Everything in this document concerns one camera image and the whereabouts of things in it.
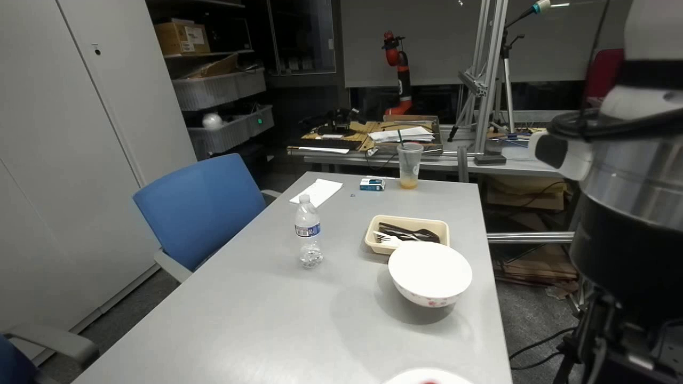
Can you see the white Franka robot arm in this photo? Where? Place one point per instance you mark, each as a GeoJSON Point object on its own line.
{"type": "Point", "coordinates": [626, 177]}

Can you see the white bowl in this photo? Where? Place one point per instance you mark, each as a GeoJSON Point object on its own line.
{"type": "Point", "coordinates": [430, 274]}

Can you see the white paper sheet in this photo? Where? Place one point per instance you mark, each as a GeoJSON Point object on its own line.
{"type": "Point", "coordinates": [317, 192]}

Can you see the small blue white box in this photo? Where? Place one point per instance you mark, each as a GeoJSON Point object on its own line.
{"type": "Point", "coordinates": [371, 183]}

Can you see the clear plastic water bottle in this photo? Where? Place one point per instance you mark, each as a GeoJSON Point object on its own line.
{"type": "Point", "coordinates": [308, 234]}

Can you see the pile of brown papers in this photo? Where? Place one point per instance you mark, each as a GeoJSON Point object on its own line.
{"type": "Point", "coordinates": [370, 132]}

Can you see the white plastic cutlery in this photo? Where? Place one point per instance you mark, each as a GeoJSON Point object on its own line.
{"type": "Point", "coordinates": [387, 242]}

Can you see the clear plastic cup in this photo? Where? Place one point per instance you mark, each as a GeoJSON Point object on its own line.
{"type": "Point", "coordinates": [410, 167]}

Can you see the black plastic forks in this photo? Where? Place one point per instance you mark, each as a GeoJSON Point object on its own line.
{"type": "Point", "coordinates": [407, 230]}

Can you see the beige cutlery tray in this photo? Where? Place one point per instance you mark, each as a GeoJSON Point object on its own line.
{"type": "Point", "coordinates": [440, 229]}

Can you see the grey storage bin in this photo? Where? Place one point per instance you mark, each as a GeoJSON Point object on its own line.
{"type": "Point", "coordinates": [226, 132]}
{"type": "Point", "coordinates": [214, 85]}

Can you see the red fire extinguisher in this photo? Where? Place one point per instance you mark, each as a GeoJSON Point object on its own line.
{"type": "Point", "coordinates": [397, 65]}

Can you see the blue office chair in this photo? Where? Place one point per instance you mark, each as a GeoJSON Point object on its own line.
{"type": "Point", "coordinates": [194, 210]}
{"type": "Point", "coordinates": [43, 343]}

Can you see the grey cluttered workbench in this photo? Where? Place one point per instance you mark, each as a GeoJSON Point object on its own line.
{"type": "Point", "coordinates": [512, 163]}

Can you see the tripod stand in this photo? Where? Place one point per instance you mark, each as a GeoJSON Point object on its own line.
{"type": "Point", "coordinates": [508, 78]}

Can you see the cardboard box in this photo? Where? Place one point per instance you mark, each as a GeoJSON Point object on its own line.
{"type": "Point", "coordinates": [181, 37]}

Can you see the white cabinet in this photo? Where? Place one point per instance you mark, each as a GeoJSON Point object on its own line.
{"type": "Point", "coordinates": [65, 177]}

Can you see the red chair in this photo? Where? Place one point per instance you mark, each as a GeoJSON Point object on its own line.
{"type": "Point", "coordinates": [603, 75]}

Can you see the aluminium profile frame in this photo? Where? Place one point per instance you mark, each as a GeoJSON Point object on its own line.
{"type": "Point", "coordinates": [488, 71]}

